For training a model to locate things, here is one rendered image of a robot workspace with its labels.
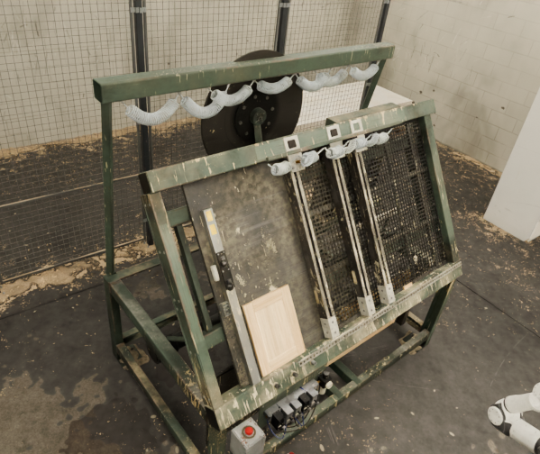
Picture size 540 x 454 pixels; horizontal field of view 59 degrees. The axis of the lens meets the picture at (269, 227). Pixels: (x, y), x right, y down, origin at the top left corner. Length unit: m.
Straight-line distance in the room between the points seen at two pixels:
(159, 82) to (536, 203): 4.58
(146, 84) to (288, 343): 1.56
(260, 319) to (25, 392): 1.93
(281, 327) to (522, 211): 4.06
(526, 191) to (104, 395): 4.79
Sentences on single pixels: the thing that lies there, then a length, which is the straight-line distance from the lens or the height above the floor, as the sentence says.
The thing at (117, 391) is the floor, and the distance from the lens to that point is 3.74.
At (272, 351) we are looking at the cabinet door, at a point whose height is 0.97.
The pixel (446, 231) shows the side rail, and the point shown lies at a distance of 3.72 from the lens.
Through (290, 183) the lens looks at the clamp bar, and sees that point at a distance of 2.65.
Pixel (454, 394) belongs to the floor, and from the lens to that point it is 4.13.
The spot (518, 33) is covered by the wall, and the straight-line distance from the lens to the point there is 7.51.
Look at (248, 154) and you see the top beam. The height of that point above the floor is 1.91.
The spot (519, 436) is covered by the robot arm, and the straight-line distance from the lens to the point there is 2.39.
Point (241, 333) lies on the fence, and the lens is 2.50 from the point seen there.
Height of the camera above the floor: 3.00
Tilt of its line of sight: 35 degrees down
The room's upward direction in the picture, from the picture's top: 7 degrees clockwise
